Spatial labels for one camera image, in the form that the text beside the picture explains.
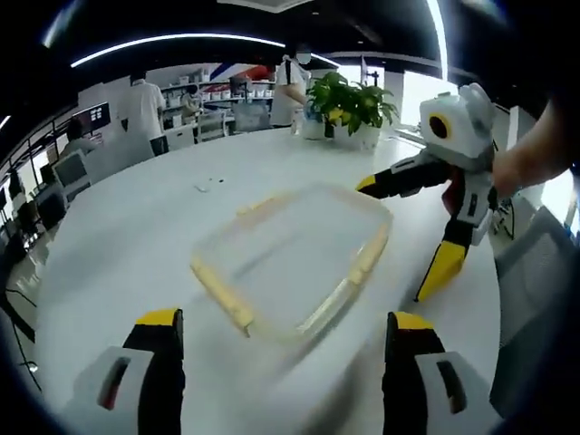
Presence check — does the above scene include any curved ceiling light strip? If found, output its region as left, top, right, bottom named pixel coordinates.
left=69, top=33, right=342, bottom=70

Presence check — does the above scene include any white office chair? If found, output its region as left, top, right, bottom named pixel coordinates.
left=51, top=150, right=92, bottom=192

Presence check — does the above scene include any white plant pot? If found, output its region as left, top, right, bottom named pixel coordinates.
left=300, top=118, right=382, bottom=150

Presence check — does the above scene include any green potted plant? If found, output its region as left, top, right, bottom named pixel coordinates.
left=305, top=71, right=401, bottom=137

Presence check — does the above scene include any wall monitor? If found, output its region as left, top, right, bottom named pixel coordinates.
left=73, top=101, right=111, bottom=138

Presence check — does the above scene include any black tripod stand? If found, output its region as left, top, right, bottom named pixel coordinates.
left=359, top=53, right=381, bottom=88

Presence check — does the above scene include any clear lid with yellow clips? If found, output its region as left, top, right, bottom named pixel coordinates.
left=188, top=180, right=394, bottom=342

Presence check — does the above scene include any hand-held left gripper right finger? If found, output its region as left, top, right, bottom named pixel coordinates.
left=382, top=310, right=495, bottom=435

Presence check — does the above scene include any straight ceiling light strip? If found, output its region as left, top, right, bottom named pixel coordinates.
left=424, top=0, right=450, bottom=82

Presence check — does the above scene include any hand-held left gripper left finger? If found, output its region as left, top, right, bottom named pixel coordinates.
left=74, top=307, right=187, bottom=435

